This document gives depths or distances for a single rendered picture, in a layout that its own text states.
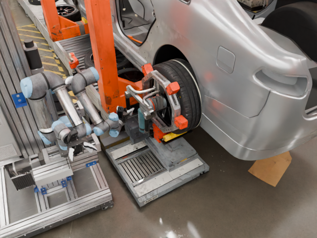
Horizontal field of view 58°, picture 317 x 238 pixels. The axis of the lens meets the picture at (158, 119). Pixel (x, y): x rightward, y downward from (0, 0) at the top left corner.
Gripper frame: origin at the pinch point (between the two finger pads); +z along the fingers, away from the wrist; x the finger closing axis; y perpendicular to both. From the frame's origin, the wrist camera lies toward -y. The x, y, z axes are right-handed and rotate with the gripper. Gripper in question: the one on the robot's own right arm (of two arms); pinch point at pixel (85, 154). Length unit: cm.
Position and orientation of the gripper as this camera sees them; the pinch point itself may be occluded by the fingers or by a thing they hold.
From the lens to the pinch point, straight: 163.9
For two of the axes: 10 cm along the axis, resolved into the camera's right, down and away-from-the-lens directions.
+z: 6.6, 5.1, -5.6
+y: -1.1, 8.0, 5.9
